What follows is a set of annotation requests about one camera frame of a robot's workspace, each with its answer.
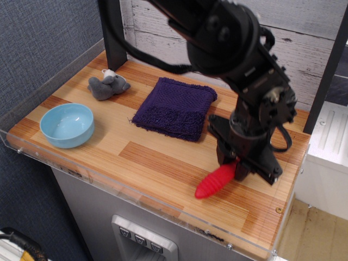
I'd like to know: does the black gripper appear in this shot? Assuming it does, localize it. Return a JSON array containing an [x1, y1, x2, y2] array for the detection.
[[208, 114, 283, 185]]

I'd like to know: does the red handled metal spoon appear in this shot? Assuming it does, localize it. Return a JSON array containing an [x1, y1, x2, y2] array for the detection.
[[195, 157, 240, 199]]

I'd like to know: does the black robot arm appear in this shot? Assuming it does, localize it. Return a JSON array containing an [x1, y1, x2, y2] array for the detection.
[[153, 1, 297, 184]]

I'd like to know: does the purple folded cloth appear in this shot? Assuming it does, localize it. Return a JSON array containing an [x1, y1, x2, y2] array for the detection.
[[132, 77, 218, 142]]

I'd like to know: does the clear acrylic table guard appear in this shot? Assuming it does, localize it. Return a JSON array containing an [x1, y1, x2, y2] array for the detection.
[[4, 41, 309, 260]]

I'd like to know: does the grey cabinet with button panel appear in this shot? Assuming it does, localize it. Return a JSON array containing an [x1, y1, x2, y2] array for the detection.
[[53, 169, 251, 260]]

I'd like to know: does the grey plush toy animal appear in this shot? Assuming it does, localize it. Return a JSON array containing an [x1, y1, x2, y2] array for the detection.
[[88, 69, 131, 101]]

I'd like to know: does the light blue bowl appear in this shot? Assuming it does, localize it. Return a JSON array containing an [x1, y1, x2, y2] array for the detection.
[[40, 103, 95, 148]]

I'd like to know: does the black and yellow bag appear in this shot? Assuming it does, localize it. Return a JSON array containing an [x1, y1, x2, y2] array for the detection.
[[1, 227, 49, 261]]

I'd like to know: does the black right vertical post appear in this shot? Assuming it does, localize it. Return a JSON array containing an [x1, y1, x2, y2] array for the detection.
[[303, 7, 347, 134]]

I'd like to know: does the black vertical post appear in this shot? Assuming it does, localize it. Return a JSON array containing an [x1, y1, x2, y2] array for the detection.
[[303, 7, 347, 134], [98, 0, 127, 71]]

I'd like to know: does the black cable loop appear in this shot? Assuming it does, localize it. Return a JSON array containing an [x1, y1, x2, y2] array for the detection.
[[104, 0, 293, 152]]

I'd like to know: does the black left vertical post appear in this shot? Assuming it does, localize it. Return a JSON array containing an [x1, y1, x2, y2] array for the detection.
[[98, 0, 127, 71]]

